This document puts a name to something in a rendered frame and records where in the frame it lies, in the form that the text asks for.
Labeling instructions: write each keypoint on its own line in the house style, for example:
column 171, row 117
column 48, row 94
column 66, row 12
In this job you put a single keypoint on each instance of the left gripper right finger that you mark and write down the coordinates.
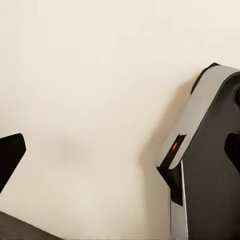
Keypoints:
column 232, row 149

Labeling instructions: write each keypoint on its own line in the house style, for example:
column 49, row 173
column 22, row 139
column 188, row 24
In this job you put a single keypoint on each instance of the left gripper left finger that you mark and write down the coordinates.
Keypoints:
column 12, row 150

